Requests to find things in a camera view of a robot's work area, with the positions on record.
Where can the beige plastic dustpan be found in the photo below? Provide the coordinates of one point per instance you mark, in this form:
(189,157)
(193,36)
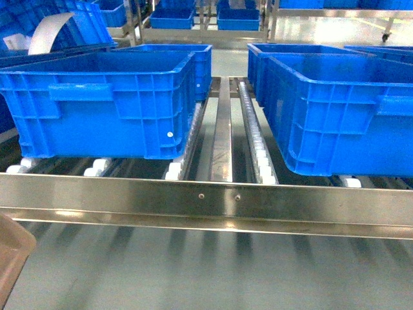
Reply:
(17,244)

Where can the steel roller shelf rack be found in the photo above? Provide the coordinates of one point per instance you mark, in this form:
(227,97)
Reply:
(232,179)

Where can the blue crate front left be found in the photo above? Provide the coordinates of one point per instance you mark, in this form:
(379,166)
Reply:
(103,105)

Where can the blue crate back right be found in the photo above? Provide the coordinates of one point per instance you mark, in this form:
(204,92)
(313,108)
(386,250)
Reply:
(258,51)

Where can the blue crate front right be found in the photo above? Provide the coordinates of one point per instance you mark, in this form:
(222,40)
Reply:
(341,114)

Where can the blue crate far right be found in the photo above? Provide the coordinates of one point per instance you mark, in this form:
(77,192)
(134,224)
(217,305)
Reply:
(238,19)

